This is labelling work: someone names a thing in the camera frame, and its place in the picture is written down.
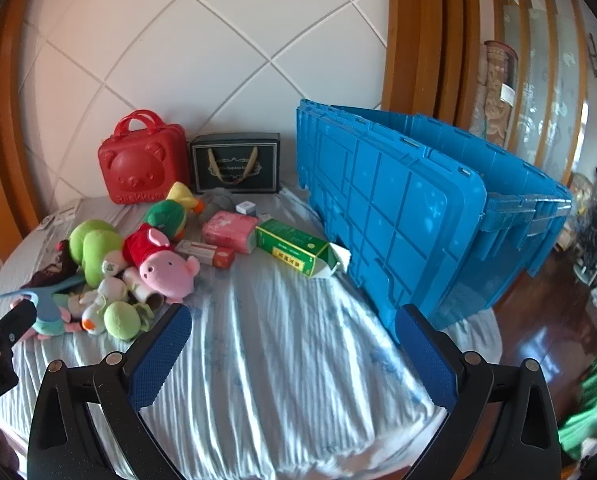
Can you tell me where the white remote control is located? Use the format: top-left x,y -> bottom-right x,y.
53,199 -> 82,222

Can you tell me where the dark maroon sock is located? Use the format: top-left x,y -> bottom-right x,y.
31,240 -> 86,291

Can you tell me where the pink pig plush red outfit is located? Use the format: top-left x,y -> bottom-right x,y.
122,224 -> 202,303

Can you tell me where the red and white medicine box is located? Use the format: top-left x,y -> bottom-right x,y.
175,240 -> 236,269

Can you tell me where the white duck plush green hood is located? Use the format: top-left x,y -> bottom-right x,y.
81,276 -> 156,343

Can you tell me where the blue plastic storage crate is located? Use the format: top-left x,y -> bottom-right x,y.
296,99 -> 574,345

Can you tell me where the dark gift bag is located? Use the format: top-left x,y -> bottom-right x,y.
189,133 -> 282,196

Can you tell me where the rolled patterned fabric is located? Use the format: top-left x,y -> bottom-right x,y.
471,40 -> 519,151

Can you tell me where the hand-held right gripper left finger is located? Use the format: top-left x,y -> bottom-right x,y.
27,303 -> 193,480

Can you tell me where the dark cluttered stand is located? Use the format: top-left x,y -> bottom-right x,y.
571,160 -> 597,296

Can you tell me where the light green frog plush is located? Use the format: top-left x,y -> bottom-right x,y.
68,219 -> 125,288

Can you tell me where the green cloth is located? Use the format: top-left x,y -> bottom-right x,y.
559,340 -> 597,461

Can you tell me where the red bear-face suitcase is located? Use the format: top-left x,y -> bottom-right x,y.
97,110 -> 189,205

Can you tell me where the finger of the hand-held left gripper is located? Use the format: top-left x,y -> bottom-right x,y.
0,297 -> 38,347

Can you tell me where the white padded wooden headboard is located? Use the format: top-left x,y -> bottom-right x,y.
0,0 -> 482,266

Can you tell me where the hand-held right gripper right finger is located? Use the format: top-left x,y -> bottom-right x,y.
395,304 -> 562,480

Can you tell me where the white paper roll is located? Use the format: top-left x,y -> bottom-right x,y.
128,282 -> 164,311

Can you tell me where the green carton box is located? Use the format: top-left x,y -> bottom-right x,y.
255,219 -> 352,279

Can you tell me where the wooden frosted glass door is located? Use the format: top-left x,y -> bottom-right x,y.
486,0 -> 597,181

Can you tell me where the pink tissue pack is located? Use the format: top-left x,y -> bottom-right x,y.
202,211 -> 259,255

